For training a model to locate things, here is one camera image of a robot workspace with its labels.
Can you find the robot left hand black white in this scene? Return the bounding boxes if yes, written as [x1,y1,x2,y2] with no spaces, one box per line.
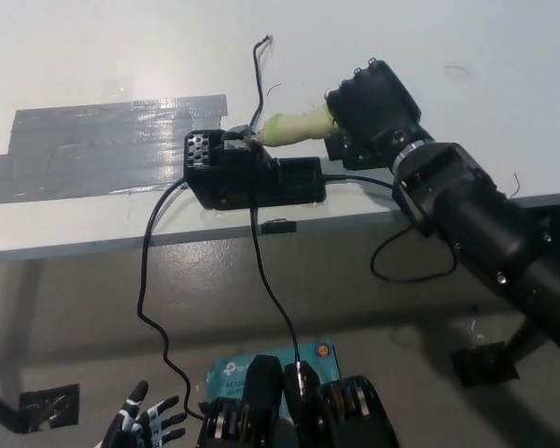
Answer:
[103,380,188,448]

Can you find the teal tp-link box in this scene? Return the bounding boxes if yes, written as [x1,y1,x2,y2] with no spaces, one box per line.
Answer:
[204,342,344,412]

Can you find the black tape square pad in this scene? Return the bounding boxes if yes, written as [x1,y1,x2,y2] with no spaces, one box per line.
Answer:
[325,136,347,163]

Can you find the black soldering station base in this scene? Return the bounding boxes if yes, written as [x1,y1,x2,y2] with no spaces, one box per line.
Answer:
[183,124,329,211]

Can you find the grey duct tape patch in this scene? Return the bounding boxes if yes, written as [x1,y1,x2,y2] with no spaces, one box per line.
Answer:
[0,94,230,206]

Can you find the grey table leg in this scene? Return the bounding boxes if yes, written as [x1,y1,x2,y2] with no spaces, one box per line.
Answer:
[4,259,46,388]

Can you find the black power cable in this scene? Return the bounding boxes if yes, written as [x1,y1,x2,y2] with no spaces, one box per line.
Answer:
[136,179,209,419]

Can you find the black robot torso blocks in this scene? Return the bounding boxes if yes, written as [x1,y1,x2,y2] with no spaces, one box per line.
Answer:
[196,354,400,448]

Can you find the black soldering iron cable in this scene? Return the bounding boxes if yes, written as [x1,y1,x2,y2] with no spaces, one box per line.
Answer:
[324,173,459,285]

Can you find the small black tape strip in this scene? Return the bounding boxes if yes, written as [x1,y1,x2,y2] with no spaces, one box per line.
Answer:
[260,218,298,234]

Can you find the soldering iron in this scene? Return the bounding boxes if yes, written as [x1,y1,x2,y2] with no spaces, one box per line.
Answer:
[254,105,342,148]

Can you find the thin black cable frayed end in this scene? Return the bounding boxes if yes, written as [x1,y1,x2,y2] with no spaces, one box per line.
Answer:
[251,35,307,374]

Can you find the robot right hand black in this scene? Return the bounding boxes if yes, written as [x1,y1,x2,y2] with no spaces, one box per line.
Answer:
[324,58,435,172]

